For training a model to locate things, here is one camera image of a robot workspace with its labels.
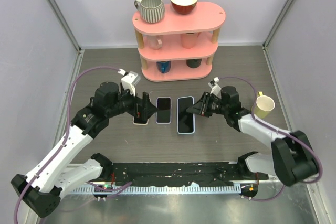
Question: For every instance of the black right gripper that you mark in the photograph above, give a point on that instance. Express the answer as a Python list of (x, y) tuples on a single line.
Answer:
[(201, 107)]

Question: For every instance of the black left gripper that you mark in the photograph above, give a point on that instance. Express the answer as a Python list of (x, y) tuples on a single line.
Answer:
[(148, 108)]

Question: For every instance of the light blue phone case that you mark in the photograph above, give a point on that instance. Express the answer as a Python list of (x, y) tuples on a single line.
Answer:
[(186, 133)]

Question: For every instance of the beige phone case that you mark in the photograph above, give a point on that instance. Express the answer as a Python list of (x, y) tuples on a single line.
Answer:
[(141, 124)]

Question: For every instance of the lavender phone case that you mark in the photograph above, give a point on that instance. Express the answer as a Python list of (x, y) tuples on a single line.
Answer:
[(163, 123)]

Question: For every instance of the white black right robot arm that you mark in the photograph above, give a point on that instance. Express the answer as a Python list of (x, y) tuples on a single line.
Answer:
[(291, 158)]

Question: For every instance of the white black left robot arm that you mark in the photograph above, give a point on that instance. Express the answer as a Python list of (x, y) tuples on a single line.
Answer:
[(47, 184)]

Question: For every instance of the blue mug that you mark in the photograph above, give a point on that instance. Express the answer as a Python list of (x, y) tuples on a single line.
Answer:
[(163, 66)]

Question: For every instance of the black cup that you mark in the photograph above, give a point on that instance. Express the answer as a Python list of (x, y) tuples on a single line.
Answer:
[(194, 63)]

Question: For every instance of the pink three-tier shelf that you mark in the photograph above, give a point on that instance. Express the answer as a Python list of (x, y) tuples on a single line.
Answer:
[(206, 18)]

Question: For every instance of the pale pink mug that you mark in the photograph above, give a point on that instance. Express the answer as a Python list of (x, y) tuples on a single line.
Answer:
[(154, 42)]

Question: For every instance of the yellow mug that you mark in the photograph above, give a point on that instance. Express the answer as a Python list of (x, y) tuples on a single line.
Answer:
[(262, 106)]

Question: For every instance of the pink cup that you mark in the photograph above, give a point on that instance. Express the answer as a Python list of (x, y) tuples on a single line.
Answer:
[(189, 40)]

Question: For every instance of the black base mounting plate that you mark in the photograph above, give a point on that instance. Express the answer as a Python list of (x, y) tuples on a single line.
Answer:
[(173, 172)]

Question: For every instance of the grey striped mug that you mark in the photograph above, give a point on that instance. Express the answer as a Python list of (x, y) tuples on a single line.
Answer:
[(151, 11)]

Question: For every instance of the red white bowl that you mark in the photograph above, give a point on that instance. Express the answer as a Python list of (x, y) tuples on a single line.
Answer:
[(183, 7)]

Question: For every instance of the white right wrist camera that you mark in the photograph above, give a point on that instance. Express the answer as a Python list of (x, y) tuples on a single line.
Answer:
[(215, 88)]

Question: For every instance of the white slotted cable duct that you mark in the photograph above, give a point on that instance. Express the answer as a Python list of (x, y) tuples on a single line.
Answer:
[(132, 190)]

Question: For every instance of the aluminium front rail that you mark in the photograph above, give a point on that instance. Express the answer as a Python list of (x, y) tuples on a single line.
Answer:
[(210, 174)]

